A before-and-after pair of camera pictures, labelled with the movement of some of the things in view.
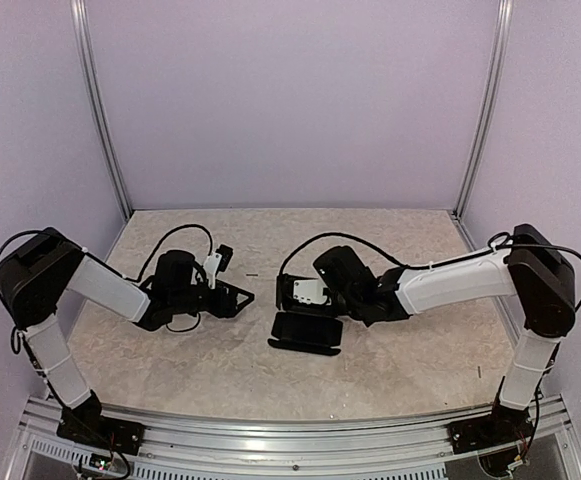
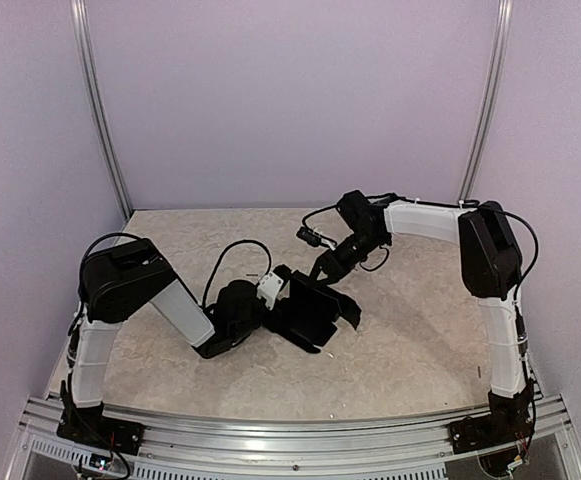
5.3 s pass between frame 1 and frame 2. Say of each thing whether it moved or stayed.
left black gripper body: moved
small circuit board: stayed
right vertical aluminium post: stayed
